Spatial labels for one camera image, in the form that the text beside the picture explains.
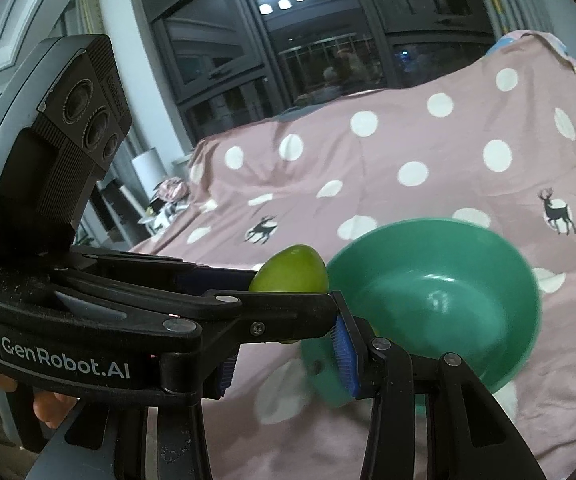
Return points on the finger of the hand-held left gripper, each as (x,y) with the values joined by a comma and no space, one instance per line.
(217,277)
(278,315)

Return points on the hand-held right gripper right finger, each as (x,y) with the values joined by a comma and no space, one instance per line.
(345,355)

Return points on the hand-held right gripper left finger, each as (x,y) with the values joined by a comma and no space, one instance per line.
(225,377)

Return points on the yellow-green lemon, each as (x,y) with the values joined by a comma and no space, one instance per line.
(290,270)

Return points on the green plastic bowl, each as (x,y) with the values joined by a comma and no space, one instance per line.
(443,300)

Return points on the person's left hand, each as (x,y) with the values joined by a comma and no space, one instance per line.
(52,407)

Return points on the pink clothes pile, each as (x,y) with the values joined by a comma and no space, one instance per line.
(170,189)

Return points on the pink polka dot deer blanket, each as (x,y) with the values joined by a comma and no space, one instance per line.
(393,135)

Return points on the dark glass window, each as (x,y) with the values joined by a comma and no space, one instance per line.
(318,60)

